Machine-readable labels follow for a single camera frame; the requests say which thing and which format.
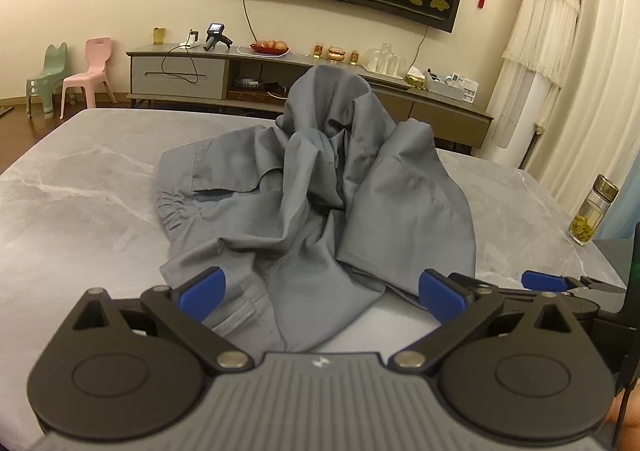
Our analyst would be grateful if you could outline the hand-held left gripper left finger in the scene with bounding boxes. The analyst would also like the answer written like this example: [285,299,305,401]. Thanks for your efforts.
[72,267,252,376]

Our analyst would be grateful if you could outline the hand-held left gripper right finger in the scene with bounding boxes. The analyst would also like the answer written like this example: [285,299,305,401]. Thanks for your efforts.
[389,269,581,374]

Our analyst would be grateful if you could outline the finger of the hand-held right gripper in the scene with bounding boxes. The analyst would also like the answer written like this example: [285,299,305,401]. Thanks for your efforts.
[521,270,627,299]

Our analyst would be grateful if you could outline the grey pants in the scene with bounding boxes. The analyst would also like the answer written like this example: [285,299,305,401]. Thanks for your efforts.
[155,63,476,352]

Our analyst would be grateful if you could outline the person's right forearm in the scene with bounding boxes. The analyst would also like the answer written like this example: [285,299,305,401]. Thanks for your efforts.
[607,388,640,451]

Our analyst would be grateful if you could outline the glass tea bottle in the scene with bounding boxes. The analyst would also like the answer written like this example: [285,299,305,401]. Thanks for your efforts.
[567,174,620,247]

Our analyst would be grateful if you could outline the cream curtain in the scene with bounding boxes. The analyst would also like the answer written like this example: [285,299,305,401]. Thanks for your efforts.
[525,0,640,242]

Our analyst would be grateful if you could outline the white organizer tray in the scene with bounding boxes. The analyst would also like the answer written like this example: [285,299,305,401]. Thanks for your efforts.
[424,68,478,103]

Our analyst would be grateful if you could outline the grey television cabinet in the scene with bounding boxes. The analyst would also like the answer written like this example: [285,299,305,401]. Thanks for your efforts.
[125,43,495,156]

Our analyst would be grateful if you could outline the cluster of clear glass cups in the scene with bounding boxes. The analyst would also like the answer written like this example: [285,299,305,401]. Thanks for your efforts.
[365,43,407,76]

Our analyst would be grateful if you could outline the white lace-covered standing air conditioner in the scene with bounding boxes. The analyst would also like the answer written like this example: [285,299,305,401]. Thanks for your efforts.
[487,0,583,169]

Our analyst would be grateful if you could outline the red plate of fruit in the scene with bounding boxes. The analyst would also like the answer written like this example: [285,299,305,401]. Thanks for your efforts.
[249,39,291,56]

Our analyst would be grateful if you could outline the pink plastic chair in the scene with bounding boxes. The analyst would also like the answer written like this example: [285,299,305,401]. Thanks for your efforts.
[60,37,118,120]

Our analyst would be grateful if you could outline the green plastic chair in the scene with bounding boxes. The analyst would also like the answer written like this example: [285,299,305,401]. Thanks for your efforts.
[25,43,69,119]

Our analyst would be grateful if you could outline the black power cable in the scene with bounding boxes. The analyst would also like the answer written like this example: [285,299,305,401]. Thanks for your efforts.
[161,43,211,84]

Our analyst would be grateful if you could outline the black television cable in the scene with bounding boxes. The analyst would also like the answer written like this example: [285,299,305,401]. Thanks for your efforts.
[241,0,260,42]

